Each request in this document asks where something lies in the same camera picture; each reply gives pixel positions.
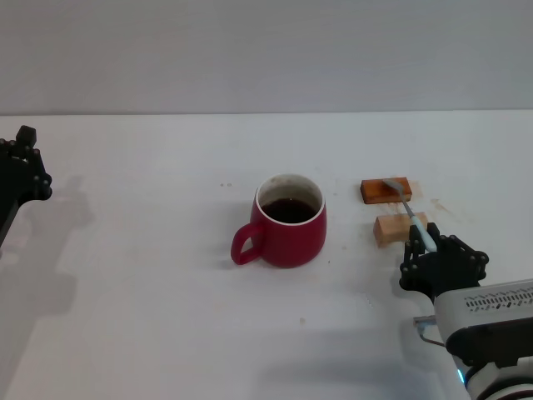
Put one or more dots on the dark orange wooden block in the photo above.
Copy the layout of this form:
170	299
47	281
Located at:
372	191

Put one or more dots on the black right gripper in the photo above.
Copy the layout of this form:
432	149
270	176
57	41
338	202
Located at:
441	275

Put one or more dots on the light wooden spoon rest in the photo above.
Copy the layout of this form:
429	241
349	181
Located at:
387	229

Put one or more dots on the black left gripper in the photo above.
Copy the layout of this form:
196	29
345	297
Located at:
12	187

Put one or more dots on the red ceramic coffee cup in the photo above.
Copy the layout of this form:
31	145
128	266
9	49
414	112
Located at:
291	246

